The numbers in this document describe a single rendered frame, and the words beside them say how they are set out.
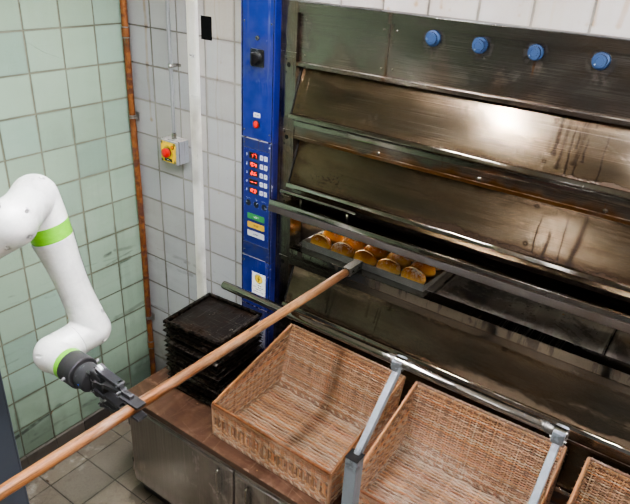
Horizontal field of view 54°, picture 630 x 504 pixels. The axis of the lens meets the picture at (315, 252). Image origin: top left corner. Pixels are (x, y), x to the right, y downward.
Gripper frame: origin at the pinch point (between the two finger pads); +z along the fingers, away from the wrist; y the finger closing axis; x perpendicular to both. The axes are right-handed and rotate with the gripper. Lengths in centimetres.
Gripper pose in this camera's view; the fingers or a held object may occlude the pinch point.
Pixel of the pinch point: (133, 406)
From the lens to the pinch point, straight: 168.4
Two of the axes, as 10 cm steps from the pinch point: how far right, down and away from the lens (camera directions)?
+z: 8.0, 3.1, -5.1
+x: -5.9, 3.3, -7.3
